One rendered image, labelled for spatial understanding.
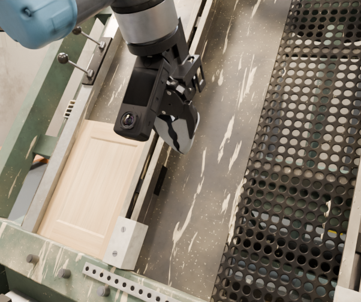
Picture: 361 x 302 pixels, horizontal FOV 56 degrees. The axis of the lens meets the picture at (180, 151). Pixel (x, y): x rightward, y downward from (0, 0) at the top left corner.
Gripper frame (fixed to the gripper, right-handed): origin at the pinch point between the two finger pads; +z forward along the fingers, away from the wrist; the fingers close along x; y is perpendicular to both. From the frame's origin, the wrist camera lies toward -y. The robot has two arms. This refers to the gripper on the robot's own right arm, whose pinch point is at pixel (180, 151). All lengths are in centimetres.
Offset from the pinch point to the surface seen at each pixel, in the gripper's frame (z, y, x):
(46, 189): 35, 4, 61
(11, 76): 141, 196, 378
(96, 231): 40, -2, 38
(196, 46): 11, 52, 22
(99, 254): 42, -7, 34
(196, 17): 7, 62, 25
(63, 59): 8, 38, 65
